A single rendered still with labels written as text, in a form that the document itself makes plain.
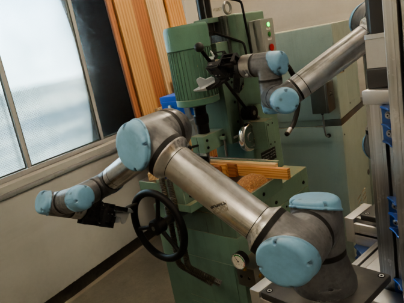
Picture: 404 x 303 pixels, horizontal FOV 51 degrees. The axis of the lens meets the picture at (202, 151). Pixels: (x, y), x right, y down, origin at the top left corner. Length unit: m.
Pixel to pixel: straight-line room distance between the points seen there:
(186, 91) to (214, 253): 0.65
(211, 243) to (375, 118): 0.89
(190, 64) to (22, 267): 1.65
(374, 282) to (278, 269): 0.31
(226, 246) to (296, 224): 0.80
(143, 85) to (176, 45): 1.56
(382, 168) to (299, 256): 0.37
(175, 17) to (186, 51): 2.03
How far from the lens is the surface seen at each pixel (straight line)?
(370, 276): 1.15
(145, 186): 1.87
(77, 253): 2.99
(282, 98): 1.22
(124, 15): 3.20
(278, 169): 1.59
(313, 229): 0.91
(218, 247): 1.71
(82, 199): 1.29
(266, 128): 1.76
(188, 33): 1.64
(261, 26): 1.84
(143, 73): 3.21
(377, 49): 1.09
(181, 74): 1.66
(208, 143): 1.73
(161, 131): 0.98
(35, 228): 2.76
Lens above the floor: 1.43
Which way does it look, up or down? 14 degrees down
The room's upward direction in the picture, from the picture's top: 10 degrees counter-clockwise
